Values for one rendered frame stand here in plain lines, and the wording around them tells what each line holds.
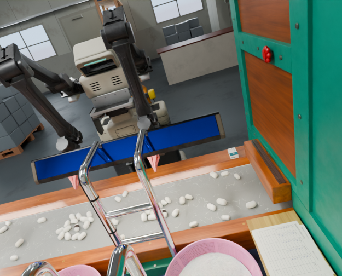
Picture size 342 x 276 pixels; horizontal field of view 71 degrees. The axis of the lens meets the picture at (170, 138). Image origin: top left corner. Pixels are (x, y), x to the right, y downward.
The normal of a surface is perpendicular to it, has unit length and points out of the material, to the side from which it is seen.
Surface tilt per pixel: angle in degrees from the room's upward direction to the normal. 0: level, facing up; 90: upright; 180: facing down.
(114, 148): 58
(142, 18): 90
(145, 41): 90
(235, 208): 0
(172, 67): 90
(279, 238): 0
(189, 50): 90
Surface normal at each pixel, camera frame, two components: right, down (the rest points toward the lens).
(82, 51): -0.14, -0.32
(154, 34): 0.08, 0.45
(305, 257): -0.27, -0.85
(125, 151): -0.13, -0.06
